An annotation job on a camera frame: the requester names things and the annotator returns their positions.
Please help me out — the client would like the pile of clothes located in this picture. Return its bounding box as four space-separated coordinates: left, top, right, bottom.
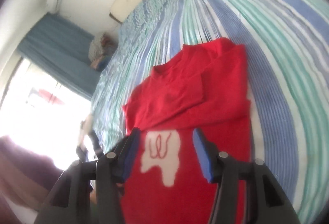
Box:
89 32 116 71

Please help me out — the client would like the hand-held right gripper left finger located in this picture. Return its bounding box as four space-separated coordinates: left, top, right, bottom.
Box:
36 128 142 224

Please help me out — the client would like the bed with striped sheet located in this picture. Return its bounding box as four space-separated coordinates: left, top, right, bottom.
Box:
91 0 329 224

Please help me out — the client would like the dark purple cloth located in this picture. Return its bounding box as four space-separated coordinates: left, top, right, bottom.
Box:
0 135 63 211

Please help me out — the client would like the red sweater with white rabbit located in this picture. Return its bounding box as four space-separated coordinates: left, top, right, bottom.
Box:
121 37 254 224

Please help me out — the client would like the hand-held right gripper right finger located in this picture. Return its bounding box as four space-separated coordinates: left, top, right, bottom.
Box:
193 128 296 224

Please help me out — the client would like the red hanging garment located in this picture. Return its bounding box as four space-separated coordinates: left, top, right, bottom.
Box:
31 88 65 105

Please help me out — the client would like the blue curtain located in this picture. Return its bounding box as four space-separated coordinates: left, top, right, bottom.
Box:
17 13 102 100

